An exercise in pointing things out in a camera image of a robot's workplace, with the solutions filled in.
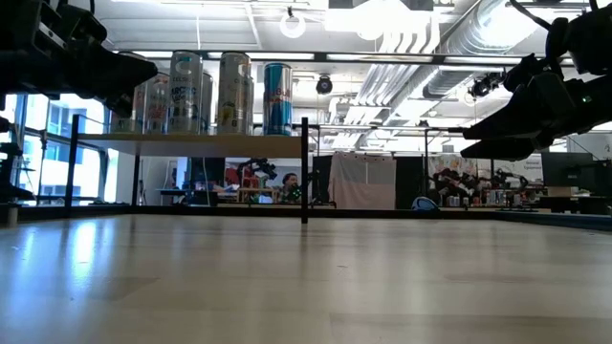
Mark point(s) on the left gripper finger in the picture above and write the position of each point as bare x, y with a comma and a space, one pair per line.
110, 71
120, 107

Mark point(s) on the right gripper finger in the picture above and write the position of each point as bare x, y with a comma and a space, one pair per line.
507, 150
516, 119

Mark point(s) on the white Celsius beverage can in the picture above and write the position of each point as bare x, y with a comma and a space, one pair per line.
126, 125
233, 95
184, 95

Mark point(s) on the blue beverage can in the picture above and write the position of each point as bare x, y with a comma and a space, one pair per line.
277, 100

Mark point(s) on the black background robot arm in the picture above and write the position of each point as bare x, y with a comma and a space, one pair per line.
258, 168
454, 181
509, 179

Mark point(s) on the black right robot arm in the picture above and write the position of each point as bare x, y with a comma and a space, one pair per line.
597, 48

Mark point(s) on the black shelf support bar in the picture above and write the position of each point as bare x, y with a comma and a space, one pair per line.
304, 181
72, 167

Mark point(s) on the black ceiling spotlight cluster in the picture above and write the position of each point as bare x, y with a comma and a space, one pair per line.
485, 85

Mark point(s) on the row of pink boxes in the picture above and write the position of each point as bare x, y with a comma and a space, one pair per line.
499, 198

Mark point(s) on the black computer monitor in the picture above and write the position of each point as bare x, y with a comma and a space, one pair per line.
566, 169

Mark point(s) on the floral print curtain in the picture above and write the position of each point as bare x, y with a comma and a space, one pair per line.
440, 162

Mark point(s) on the dark office desk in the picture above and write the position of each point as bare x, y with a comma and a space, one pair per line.
574, 204

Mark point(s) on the white blue rounded device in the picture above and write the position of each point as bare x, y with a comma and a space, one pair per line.
423, 204

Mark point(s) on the black partition panel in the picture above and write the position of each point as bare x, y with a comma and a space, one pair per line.
321, 181
408, 184

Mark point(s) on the black equipment stand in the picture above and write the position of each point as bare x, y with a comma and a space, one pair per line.
7, 167

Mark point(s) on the dark upright panel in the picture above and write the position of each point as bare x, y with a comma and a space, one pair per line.
208, 172

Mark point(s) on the dark low desk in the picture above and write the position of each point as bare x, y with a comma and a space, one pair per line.
191, 197

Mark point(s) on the red background object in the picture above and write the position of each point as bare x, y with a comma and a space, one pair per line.
232, 178

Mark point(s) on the white ceiling pipe bundle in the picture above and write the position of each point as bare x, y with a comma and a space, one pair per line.
406, 38

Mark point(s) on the pale pink panel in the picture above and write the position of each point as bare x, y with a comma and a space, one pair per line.
363, 184

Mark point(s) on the grey ceiling vent box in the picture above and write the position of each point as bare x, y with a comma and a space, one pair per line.
348, 3
418, 4

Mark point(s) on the grey cylindrical leg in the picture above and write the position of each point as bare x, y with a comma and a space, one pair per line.
12, 216

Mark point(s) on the small wooden table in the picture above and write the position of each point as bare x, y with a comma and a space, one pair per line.
255, 191

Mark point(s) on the person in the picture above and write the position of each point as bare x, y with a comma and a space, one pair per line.
289, 181

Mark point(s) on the black round ceiling device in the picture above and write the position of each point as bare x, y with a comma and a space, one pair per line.
324, 85

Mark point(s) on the white printed wall sign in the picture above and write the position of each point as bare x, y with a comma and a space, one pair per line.
526, 167

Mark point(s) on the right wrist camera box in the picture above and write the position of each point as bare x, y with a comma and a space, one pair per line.
526, 71

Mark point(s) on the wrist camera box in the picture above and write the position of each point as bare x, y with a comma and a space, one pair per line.
526, 71
81, 24

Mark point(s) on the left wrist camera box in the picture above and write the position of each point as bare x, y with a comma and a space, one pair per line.
81, 24

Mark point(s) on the thin dark vertical post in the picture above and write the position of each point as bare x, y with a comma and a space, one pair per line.
136, 181

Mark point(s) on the ceiling air duct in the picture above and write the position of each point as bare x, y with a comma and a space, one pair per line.
447, 81

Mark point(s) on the black metal gantry frame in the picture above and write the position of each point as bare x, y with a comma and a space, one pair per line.
426, 157

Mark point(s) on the large silver ceiling duct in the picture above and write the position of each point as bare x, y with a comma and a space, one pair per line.
483, 28

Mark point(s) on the overhead horizontal metal rail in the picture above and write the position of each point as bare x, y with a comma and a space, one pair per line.
416, 59

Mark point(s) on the black aluminium rig frame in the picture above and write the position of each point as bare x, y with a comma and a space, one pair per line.
406, 213

